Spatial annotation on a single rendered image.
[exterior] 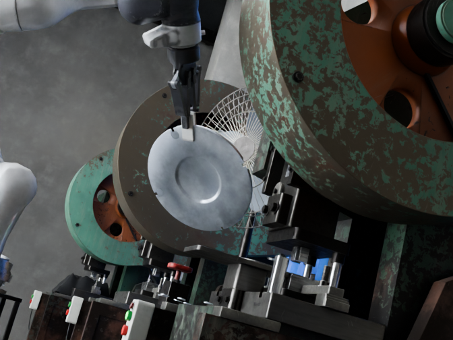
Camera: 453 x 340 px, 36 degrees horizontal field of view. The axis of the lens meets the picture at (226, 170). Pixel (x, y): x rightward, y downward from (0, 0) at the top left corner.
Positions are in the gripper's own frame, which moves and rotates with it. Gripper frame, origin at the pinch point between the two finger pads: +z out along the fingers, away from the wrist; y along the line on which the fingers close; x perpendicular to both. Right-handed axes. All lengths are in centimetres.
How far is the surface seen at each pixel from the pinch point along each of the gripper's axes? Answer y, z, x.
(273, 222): 6.5, 26.9, -18.9
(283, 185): 18.8, 22.8, -17.2
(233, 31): 524, 133, 226
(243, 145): 83, 45, 23
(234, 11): 537, 116, 230
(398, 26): 17, -23, -45
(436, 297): 4, 38, -61
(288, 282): -2.2, 37.9, -26.2
